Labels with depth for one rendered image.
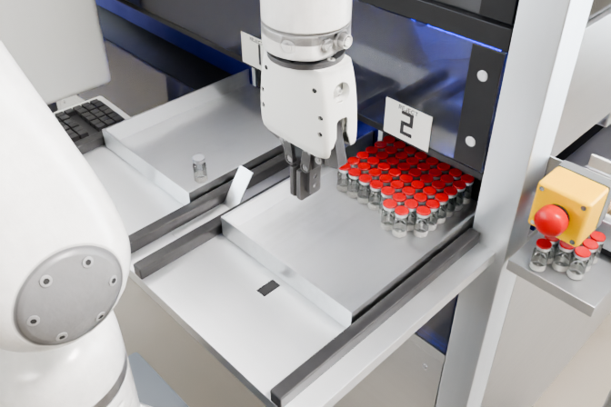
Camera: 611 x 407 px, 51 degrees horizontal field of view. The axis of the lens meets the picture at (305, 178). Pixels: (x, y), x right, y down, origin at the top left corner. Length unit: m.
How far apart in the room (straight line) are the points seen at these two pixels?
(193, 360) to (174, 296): 1.06
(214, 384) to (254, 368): 1.09
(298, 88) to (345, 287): 0.36
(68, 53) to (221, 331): 0.86
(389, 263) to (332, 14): 0.45
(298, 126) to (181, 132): 0.60
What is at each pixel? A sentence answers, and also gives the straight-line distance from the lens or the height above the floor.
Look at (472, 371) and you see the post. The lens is 1.16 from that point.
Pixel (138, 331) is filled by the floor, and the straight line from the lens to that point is 2.04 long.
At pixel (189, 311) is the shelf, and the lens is 0.87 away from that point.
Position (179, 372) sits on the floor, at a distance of 1.92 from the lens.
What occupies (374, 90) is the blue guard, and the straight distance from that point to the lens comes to 0.98.
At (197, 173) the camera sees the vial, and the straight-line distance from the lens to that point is 1.06.
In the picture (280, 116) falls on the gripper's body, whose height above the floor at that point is 1.18.
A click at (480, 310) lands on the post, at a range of 1.06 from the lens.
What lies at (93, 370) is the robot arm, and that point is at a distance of 0.55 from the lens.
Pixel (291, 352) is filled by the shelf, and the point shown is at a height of 0.88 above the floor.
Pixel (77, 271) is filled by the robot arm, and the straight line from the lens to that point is 0.41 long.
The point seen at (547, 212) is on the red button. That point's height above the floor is 1.01.
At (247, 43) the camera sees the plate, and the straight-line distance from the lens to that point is 1.18.
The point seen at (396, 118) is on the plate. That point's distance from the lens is 0.97.
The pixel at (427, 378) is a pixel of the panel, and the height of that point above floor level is 0.51.
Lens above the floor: 1.52
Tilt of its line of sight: 36 degrees down
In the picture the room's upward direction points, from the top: straight up
